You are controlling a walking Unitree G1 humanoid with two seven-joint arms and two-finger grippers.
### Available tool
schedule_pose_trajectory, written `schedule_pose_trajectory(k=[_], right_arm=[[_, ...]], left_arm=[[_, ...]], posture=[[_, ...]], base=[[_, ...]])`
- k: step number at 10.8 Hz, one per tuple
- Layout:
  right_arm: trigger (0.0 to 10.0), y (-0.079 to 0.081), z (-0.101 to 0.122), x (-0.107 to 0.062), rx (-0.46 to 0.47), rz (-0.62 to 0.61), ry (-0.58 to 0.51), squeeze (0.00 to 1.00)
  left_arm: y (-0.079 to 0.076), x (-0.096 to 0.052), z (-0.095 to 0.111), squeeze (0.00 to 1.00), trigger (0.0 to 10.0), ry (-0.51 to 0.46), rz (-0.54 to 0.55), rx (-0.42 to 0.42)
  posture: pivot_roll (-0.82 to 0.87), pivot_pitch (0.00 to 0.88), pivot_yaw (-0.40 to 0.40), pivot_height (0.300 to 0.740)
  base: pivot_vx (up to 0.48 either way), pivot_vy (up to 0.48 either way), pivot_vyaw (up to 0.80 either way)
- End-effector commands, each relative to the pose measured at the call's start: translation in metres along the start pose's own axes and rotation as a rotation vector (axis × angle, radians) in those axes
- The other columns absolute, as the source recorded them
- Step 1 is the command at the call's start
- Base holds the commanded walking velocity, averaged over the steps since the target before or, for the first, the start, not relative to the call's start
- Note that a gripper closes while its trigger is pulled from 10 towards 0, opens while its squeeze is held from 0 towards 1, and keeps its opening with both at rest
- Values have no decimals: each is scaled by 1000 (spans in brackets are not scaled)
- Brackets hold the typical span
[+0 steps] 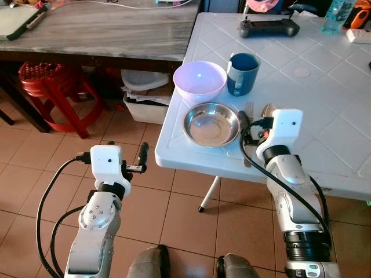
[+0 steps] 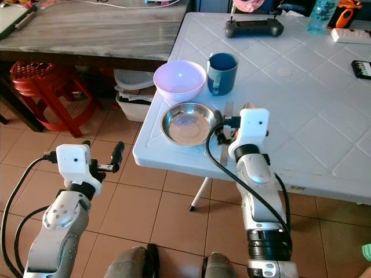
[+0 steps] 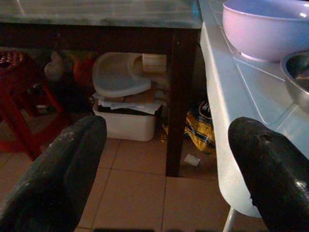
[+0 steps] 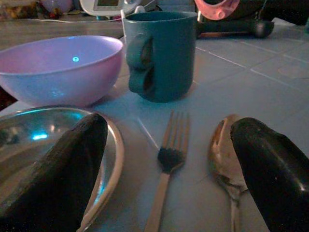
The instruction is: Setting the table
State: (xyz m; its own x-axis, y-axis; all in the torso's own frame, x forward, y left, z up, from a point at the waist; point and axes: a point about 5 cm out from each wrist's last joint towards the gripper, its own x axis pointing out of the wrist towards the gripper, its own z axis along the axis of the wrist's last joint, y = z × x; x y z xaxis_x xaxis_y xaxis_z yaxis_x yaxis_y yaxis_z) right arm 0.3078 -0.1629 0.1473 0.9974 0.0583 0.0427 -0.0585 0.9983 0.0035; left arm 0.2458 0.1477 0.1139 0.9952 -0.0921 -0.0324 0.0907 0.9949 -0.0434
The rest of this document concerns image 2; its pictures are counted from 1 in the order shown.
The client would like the clear blue water bottle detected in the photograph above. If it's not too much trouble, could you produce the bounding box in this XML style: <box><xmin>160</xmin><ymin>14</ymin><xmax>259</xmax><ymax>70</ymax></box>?
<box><xmin>308</xmin><ymin>0</ymin><xmax>336</xmax><ymax>34</ymax></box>

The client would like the small black device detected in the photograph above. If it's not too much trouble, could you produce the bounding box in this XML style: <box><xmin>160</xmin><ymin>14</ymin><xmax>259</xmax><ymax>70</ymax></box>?
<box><xmin>351</xmin><ymin>59</ymin><xmax>371</xmax><ymax>80</ymax></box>

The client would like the metal fork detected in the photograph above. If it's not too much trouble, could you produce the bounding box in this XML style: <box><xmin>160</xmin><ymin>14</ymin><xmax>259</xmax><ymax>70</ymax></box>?
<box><xmin>220</xmin><ymin>101</ymin><xmax>235</xmax><ymax>166</ymax></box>

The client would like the pink plastic item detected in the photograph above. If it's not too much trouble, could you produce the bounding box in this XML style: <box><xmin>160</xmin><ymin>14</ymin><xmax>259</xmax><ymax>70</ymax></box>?
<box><xmin>231</xmin><ymin>0</ymin><xmax>265</xmax><ymax>14</ymax></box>

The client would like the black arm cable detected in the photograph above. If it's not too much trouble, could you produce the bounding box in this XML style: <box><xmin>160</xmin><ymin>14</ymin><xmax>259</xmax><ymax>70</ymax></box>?
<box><xmin>205</xmin><ymin>132</ymin><xmax>294</xmax><ymax>233</ymax></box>
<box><xmin>0</xmin><ymin>152</ymin><xmax>61</xmax><ymax>278</ymax></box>

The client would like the purple plastic bowl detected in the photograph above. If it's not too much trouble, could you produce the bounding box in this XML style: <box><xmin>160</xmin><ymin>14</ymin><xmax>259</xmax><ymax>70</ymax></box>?
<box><xmin>153</xmin><ymin>60</ymin><xmax>208</xmax><ymax>103</ymax></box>

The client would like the grey left robot foot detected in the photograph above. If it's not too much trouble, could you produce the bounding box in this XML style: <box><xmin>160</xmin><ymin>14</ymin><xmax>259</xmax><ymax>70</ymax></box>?
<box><xmin>104</xmin><ymin>243</ymin><xmax>159</xmax><ymax>278</ymax></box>

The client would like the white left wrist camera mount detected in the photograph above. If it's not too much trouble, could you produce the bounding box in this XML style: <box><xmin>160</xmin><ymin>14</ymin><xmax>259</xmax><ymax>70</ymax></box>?
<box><xmin>56</xmin><ymin>144</ymin><xmax>94</xmax><ymax>185</ymax></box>

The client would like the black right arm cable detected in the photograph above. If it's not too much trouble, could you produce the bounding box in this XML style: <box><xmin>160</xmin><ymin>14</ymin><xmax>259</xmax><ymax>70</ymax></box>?
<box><xmin>205</xmin><ymin>132</ymin><xmax>294</xmax><ymax>233</ymax></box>

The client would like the stainless steel bowl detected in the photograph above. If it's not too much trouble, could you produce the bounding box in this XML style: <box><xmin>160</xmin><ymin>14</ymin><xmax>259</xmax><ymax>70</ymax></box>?
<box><xmin>161</xmin><ymin>102</ymin><xmax>221</xmax><ymax>147</ymax></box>

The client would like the black remote controller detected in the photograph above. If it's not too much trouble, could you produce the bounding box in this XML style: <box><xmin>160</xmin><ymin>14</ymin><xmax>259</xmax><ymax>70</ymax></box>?
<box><xmin>224</xmin><ymin>17</ymin><xmax>285</xmax><ymax>39</ymax></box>

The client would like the white power strip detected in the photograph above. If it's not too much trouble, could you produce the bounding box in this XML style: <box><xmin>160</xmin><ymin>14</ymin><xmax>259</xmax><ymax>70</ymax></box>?
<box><xmin>330</xmin><ymin>27</ymin><xmax>371</xmax><ymax>45</ymax></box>

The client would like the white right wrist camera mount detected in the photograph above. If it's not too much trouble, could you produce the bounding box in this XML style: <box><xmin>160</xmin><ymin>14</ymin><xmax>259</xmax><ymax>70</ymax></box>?
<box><xmin>232</xmin><ymin>108</ymin><xmax>271</xmax><ymax>160</ymax></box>

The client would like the white plastic storage box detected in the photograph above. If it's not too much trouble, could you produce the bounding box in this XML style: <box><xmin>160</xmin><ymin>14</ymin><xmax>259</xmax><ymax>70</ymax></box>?
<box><xmin>114</xmin><ymin>68</ymin><xmax>158</xmax><ymax>123</ymax></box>

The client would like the blue mug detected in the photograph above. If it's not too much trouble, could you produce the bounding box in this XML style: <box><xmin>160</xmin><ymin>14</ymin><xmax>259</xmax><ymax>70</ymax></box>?
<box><xmin>206</xmin><ymin>52</ymin><xmax>239</xmax><ymax>97</ymax></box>

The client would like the grey flat board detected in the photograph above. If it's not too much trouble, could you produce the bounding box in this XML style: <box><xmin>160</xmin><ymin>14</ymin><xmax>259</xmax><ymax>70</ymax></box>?
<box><xmin>0</xmin><ymin>3</ymin><xmax>39</xmax><ymax>41</ymax></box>

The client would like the white plastic folding table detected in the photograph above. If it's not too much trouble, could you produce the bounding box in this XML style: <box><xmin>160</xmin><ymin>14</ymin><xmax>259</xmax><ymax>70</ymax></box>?
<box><xmin>132</xmin><ymin>12</ymin><xmax>371</xmax><ymax>211</ymax></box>

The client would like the grey robot foot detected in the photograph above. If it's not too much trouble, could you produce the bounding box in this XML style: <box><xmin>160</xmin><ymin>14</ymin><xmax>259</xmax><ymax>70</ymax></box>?
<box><xmin>104</xmin><ymin>243</ymin><xmax>159</xmax><ymax>278</ymax></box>
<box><xmin>202</xmin><ymin>252</ymin><xmax>248</xmax><ymax>278</ymax></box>

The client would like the grey wooden table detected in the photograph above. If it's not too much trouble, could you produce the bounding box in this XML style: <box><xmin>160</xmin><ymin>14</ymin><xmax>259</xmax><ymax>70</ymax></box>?
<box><xmin>0</xmin><ymin>0</ymin><xmax>190</xmax><ymax>133</ymax></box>

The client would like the grey right robot foot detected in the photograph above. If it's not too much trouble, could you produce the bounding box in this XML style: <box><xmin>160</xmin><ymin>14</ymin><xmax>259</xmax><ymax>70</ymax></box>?
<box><xmin>202</xmin><ymin>252</ymin><xmax>248</xmax><ymax>278</ymax></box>

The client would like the red plastic stool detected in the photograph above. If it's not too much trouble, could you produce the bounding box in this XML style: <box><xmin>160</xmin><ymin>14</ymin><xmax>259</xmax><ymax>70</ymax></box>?
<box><xmin>10</xmin><ymin>61</ymin><xmax>94</xmax><ymax>138</ymax></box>

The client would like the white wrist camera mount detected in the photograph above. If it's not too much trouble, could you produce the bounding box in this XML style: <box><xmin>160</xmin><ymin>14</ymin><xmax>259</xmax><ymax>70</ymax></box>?
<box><xmin>232</xmin><ymin>108</ymin><xmax>271</xmax><ymax>160</ymax></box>
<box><xmin>56</xmin><ymin>144</ymin><xmax>94</xmax><ymax>185</ymax></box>

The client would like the orange black tool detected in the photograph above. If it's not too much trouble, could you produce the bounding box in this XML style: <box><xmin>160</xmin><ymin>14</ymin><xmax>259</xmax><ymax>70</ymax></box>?
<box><xmin>328</xmin><ymin>0</ymin><xmax>362</xmax><ymax>30</ymax></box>

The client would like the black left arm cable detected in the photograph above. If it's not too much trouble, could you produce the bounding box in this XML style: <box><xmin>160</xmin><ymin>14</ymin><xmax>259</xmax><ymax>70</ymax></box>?
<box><xmin>0</xmin><ymin>152</ymin><xmax>61</xmax><ymax>278</ymax></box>

